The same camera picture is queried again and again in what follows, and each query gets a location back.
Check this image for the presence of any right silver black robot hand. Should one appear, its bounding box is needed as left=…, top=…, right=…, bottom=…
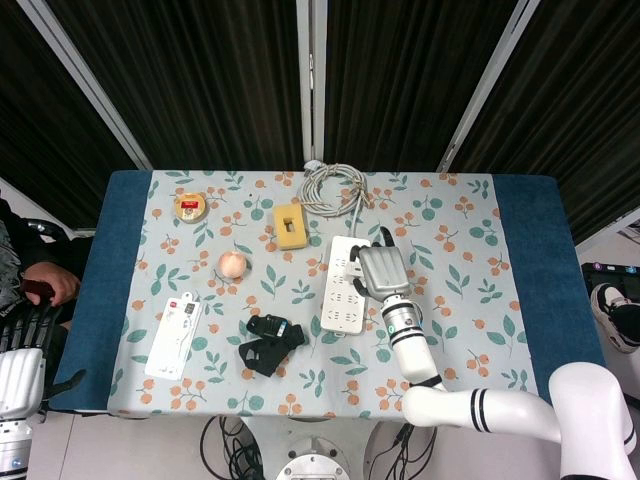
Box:
left=349, top=226, right=412, bottom=301

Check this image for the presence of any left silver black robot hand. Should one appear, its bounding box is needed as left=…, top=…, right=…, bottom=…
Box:
left=0, top=304, right=86, bottom=419

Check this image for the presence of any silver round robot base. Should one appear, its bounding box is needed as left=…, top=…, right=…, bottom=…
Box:
left=275, top=437, right=351, bottom=480

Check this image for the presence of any white power strip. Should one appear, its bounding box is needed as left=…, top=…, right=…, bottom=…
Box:
left=319, top=235, right=372, bottom=335

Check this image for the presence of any floral grey tablecloth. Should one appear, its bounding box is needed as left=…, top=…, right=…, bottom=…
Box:
left=107, top=169, right=544, bottom=421

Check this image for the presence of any blue table cover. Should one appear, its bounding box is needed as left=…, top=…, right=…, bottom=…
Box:
left=52, top=169, right=619, bottom=412

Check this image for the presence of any yellow sponge with cutout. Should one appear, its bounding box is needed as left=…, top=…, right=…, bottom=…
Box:
left=272, top=203, right=310, bottom=251

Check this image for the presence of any person in black jacket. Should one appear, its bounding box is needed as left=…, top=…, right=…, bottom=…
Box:
left=0, top=197, right=96, bottom=351

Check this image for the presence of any pink ball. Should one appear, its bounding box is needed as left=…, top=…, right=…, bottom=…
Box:
left=218, top=251, right=250, bottom=279

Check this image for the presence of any white packaged ruler set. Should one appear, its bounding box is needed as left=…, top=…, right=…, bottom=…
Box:
left=144, top=292, right=204, bottom=377

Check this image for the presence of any black curtain panel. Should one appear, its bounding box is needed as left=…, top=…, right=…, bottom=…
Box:
left=0, top=0, right=141, bottom=229
left=44, top=0, right=307, bottom=171
left=323, top=0, right=519, bottom=174
left=447, top=0, right=640, bottom=246

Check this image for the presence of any round gold tin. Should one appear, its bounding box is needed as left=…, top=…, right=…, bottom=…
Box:
left=172, top=191, right=208, bottom=226

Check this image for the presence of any black screen device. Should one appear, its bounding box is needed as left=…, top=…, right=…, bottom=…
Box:
left=581, top=262, right=640, bottom=301

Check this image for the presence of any black and white sneaker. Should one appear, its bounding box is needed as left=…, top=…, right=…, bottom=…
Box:
left=590, top=283, right=640, bottom=354

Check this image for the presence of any white cable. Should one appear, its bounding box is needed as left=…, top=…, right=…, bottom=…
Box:
left=299, top=159, right=374, bottom=239

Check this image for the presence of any black camera strap mount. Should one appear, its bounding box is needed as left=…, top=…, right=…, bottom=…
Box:
left=237, top=313, right=307, bottom=379

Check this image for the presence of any black cable bundle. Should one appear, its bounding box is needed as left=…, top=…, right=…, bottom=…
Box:
left=199, top=414, right=266, bottom=480
left=389, top=423, right=439, bottom=480

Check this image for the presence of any white upright frame post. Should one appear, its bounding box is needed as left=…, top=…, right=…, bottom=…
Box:
left=295, top=0, right=326, bottom=166

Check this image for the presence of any white slanted frame post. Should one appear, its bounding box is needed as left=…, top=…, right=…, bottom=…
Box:
left=436, top=0, right=542, bottom=174
left=17, top=0, right=152, bottom=171

